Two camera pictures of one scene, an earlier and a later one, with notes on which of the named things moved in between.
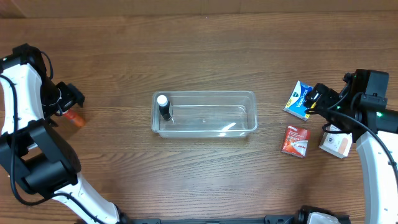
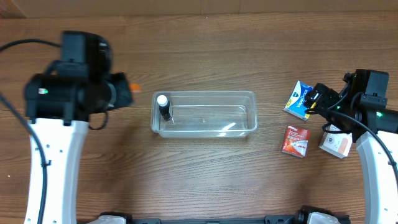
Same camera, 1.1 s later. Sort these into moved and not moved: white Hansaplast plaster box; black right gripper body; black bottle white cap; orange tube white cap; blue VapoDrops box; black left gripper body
Moved: orange tube white cap; black left gripper body
Not moved: white Hansaplast plaster box; black right gripper body; blue VapoDrops box; black bottle white cap
